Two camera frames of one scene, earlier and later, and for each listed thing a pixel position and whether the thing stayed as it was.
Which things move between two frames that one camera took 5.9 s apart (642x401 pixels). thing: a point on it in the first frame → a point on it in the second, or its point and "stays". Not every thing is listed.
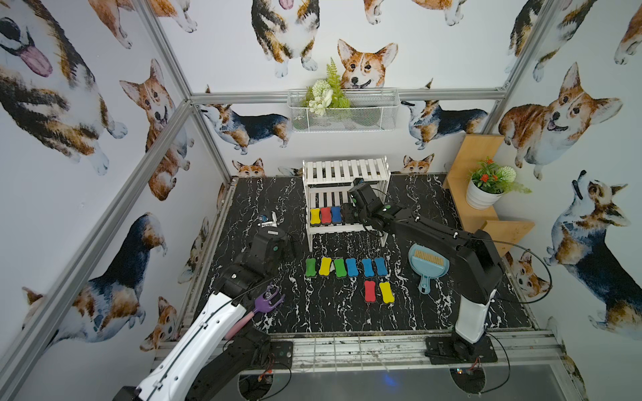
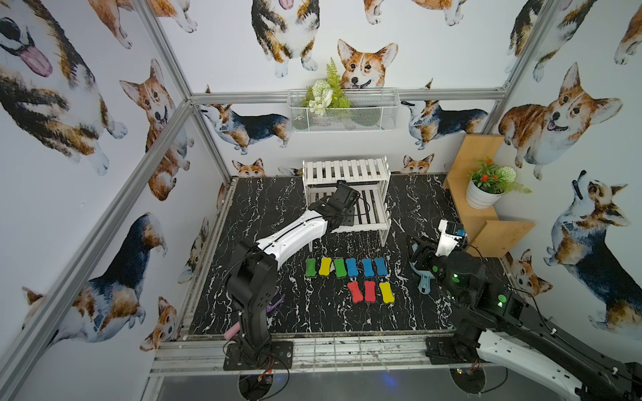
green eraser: [310, 267] stays
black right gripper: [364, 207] → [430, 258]
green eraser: [341, 271] stays
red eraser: [370, 291] stays
